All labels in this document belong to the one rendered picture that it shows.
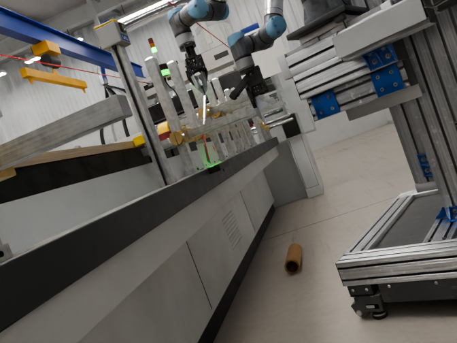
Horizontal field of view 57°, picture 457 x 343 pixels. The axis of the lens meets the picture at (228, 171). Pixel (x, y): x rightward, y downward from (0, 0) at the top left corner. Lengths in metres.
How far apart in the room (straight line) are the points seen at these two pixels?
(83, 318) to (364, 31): 1.05
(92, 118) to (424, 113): 1.27
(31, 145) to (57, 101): 11.65
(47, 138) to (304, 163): 3.80
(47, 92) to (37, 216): 11.38
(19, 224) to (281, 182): 3.64
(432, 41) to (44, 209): 1.31
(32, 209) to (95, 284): 0.32
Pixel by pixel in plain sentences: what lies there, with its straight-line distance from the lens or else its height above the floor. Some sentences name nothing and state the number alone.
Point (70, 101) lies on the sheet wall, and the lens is 12.13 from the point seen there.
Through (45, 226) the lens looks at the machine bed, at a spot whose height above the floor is 0.72.
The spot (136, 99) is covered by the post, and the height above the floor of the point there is 0.98.
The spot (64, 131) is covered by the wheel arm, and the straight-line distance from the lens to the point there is 0.63.
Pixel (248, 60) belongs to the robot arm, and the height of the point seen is 1.05.
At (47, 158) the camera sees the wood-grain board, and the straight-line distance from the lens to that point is 1.21.
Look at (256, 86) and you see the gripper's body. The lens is 1.79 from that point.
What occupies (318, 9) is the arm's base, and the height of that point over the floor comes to 1.07.
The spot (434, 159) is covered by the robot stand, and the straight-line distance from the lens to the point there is 1.68.
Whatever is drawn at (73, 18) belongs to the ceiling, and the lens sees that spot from 10.91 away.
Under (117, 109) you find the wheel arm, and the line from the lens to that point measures 0.59.
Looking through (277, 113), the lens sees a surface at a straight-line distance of 4.29.
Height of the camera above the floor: 0.74
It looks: 3 degrees down
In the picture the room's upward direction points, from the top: 20 degrees counter-clockwise
